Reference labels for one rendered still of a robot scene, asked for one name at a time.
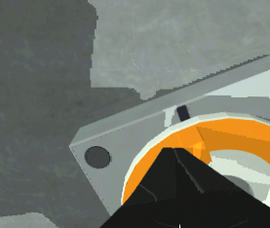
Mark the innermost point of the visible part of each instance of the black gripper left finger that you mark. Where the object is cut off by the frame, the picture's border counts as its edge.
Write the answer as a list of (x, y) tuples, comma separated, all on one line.
[(154, 202)]

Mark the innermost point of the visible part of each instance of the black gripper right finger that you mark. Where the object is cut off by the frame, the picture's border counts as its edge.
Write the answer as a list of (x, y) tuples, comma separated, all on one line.
[(209, 200)]

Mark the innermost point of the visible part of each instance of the orange round plate with tab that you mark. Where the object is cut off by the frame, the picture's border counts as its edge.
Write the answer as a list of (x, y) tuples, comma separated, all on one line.
[(235, 144)]

